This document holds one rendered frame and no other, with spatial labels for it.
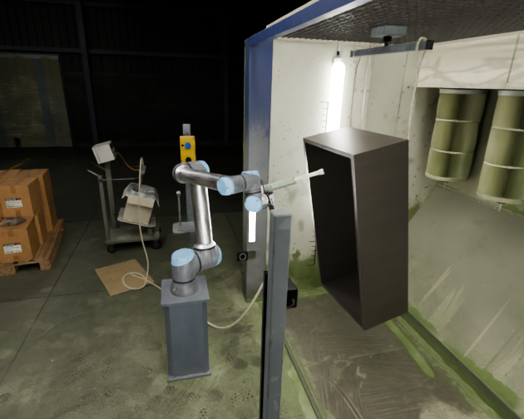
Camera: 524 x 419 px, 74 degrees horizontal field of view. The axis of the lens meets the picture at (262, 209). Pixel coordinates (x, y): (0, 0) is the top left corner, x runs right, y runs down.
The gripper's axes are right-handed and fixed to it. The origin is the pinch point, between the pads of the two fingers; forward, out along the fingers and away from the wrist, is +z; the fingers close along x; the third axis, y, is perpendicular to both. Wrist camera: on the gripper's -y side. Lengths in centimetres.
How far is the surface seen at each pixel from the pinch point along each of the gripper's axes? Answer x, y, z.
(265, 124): -4, -50, 69
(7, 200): -305, -72, 79
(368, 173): 60, 6, -11
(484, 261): 123, 103, 83
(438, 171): 114, 30, 110
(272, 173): -14, -11, 79
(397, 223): 67, 40, 8
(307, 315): -24, 118, 81
